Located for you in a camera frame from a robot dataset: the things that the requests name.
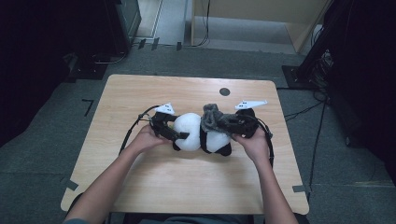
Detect grey tape strip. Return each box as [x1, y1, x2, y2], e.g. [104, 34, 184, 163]
[60, 176, 79, 191]
[291, 184, 312, 194]

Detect right hand-held gripper black cable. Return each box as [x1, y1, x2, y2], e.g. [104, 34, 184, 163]
[256, 119, 276, 169]

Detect person's dark clothing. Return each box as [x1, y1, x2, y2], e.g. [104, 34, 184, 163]
[64, 213, 254, 224]

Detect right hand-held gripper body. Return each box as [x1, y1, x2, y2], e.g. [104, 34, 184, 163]
[234, 99, 268, 140]

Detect light wooden cabinet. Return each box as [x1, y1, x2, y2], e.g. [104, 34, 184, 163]
[190, 0, 331, 54]

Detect black angled floor tape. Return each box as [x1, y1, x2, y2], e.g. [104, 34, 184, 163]
[81, 98, 95, 118]

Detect long black floor cable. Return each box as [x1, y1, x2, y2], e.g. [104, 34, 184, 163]
[307, 99, 328, 194]

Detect person's left hand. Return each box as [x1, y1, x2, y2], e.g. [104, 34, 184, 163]
[128, 124, 173, 155]

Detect left hand-held gripper black cable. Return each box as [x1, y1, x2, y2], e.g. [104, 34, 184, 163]
[119, 105, 162, 155]

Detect tangle of wires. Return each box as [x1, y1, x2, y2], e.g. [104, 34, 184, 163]
[311, 49, 334, 91]

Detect person's right hand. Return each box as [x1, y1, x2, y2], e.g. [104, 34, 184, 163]
[231, 127, 272, 166]

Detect grey fuzzy sock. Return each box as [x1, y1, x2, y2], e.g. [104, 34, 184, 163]
[200, 103, 238, 137]

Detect dark monitor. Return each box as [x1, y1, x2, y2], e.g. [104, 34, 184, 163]
[104, 0, 143, 55]

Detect dark curtain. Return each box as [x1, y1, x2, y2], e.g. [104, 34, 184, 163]
[0, 0, 108, 147]

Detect hand-held gripper black cable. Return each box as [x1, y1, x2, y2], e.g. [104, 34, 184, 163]
[256, 119, 276, 169]
[119, 105, 162, 155]

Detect black stand with post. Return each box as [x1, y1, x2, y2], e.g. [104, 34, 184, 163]
[281, 0, 339, 91]

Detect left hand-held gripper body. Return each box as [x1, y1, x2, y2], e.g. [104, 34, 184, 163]
[148, 102, 179, 137]

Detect panda plush toy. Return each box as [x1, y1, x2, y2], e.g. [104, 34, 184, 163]
[172, 112, 233, 157]

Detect black hanging cable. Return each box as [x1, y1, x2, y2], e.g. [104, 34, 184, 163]
[191, 0, 212, 48]

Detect black flat stand base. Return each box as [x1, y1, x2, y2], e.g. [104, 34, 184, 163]
[64, 52, 126, 83]

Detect short black floor cable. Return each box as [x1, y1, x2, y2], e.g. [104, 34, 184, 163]
[284, 101, 325, 122]

